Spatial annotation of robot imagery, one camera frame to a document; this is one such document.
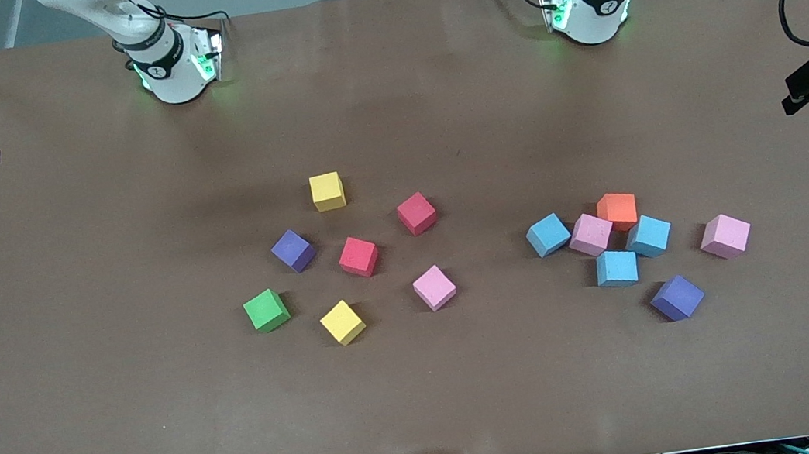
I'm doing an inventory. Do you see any black right base cable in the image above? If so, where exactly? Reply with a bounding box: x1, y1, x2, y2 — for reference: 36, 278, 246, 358
109, 0, 234, 43

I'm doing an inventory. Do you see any yellow foam cube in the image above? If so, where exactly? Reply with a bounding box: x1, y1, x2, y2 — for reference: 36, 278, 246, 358
317, 297, 370, 349
308, 170, 348, 214

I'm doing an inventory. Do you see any green foam cube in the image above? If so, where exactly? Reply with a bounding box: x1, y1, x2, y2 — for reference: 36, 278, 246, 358
240, 287, 293, 336

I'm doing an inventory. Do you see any brown table mat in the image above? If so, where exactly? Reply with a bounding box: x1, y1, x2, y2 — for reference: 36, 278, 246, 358
0, 0, 809, 454

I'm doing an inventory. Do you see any red foam cube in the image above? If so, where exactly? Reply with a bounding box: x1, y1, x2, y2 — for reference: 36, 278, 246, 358
335, 232, 383, 281
394, 190, 441, 239

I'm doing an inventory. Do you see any light blue foam cube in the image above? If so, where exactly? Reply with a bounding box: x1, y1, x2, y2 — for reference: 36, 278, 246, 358
523, 210, 574, 260
593, 246, 641, 291
622, 211, 676, 262

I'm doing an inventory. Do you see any pink foam cube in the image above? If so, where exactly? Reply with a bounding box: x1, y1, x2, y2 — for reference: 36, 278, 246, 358
696, 210, 756, 263
565, 209, 618, 260
410, 262, 460, 315

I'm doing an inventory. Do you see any purple foam cube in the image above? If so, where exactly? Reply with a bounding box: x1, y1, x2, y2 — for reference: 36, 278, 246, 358
647, 271, 709, 325
268, 226, 319, 277

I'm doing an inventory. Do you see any orange foam cube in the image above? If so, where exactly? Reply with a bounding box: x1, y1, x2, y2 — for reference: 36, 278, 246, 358
594, 189, 641, 235

